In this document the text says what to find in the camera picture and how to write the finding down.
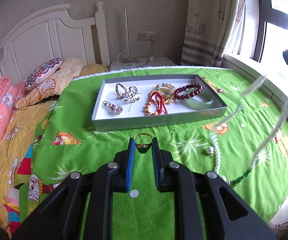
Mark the yellow floral pillow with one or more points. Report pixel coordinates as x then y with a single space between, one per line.
54 85

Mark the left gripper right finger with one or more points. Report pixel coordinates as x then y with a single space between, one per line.
205 207

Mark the grey shallow cardboard tray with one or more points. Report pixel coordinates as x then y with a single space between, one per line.
161 102

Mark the green cartoon blanket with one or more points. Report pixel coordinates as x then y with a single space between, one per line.
71 143

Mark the yellow floral bedsheet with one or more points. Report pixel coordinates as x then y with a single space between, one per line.
26 127

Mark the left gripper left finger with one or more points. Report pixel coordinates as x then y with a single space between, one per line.
81 207

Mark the wall power socket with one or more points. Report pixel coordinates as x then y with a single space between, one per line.
147 35

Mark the pale green jade bangle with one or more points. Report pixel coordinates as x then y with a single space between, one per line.
202 101

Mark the white bedside table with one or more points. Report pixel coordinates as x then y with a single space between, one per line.
143 62

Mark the silver rhinestone brooch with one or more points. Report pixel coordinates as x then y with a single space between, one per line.
132 96

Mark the white wooden headboard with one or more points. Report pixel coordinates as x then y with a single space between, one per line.
51 33

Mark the pearl drop earring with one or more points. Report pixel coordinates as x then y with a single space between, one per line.
210 151

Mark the striped cartoon curtain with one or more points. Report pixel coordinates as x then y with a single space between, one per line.
209 28

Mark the patterned round cushion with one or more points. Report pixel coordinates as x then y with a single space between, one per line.
42 73

